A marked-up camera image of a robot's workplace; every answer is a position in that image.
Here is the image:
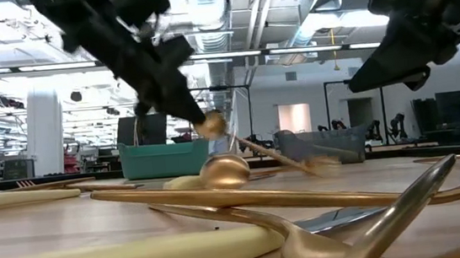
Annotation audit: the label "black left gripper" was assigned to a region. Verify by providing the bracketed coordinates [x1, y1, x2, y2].
[87, 4, 208, 135]

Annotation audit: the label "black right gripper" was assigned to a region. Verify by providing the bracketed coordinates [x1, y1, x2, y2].
[340, 0, 460, 97]

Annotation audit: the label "dark grey plastic bin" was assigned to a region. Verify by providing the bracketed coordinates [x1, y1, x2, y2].
[274, 121, 372, 171]

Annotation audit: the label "gold fork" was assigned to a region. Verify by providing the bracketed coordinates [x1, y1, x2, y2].
[148, 174, 460, 258]
[15, 167, 146, 202]
[325, 153, 460, 258]
[88, 155, 460, 239]

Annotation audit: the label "ceiling light strip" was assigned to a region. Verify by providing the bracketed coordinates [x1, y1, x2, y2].
[0, 59, 98, 77]
[348, 40, 392, 51]
[188, 48, 263, 62]
[268, 43, 343, 57]

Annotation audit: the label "black equipment cart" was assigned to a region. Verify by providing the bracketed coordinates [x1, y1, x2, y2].
[411, 94, 460, 144]

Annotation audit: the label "teal plastic bin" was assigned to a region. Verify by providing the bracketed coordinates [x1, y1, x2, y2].
[116, 133, 213, 183]

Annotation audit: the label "black monitor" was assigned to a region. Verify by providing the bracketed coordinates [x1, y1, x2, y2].
[434, 89, 460, 126]

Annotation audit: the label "red object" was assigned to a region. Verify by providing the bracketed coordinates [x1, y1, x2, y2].
[62, 143, 81, 175]

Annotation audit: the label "white pillar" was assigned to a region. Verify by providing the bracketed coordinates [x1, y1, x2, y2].
[20, 86, 69, 179]

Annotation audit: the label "dark green crate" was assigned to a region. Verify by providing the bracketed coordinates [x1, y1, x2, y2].
[2, 157, 36, 181]

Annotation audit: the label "black metal station frame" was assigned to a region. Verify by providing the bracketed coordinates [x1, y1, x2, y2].
[322, 74, 390, 151]
[190, 82, 257, 144]

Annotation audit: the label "yellow hanging cord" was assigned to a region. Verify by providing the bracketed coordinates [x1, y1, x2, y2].
[328, 27, 342, 73]

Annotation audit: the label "black aluminium table frame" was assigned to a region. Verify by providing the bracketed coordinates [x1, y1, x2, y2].
[0, 135, 460, 198]

